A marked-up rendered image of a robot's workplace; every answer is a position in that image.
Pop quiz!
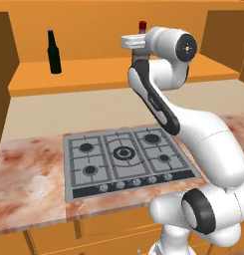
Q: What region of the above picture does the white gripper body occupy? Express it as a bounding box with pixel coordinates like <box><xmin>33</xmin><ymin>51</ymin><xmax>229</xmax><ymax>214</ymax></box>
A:
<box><xmin>120</xmin><ymin>33</ymin><xmax>148</xmax><ymax>51</ymax></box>

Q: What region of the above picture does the brown cabinet door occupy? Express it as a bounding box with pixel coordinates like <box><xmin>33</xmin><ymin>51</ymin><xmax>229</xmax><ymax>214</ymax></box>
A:
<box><xmin>0</xmin><ymin>11</ymin><xmax>21</xmax><ymax>164</ymax></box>
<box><xmin>199</xmin><ymin>9</ymin><xmax>244</xmax><ymax>65</ymax></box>

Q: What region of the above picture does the red-capped bottle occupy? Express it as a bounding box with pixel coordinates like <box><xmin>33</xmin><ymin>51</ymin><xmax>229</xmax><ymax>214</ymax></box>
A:
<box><xmin>137</xmin><ymin>20</ymin><xmax>148</xmax><ymax>36</ymax></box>

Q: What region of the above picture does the dark green beer bottle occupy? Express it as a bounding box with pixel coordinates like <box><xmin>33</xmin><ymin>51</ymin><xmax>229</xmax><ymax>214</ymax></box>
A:
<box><xmin>47</xmin><ymin>28</ymin><xmax>63</xmax><ymax>75</ymax></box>

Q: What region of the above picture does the grey gas hob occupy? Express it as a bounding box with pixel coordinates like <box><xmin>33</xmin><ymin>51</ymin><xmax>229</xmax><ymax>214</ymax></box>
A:
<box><xmin>62</xmin><ymin>126</ymin><xmax>203</xmax><ymax>204</ymax></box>

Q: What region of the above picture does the orange drawer front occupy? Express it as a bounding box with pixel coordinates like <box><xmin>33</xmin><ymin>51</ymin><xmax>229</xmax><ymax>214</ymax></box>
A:
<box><xmin>27</xmin><ymin>225</ymin><xmax>167</xmax><ymax>255</ymax></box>
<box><xmin>73</xmin><ymin>207</ymin><xmax>162</xmax><ymax>239</ymax></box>

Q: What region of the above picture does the open orange wall cabinet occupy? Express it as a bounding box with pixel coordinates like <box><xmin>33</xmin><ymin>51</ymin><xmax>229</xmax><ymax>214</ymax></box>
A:
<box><xmin>0</xmin><ymin>0</ymin><xmax>244</xmax><ymax>99</ymax></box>

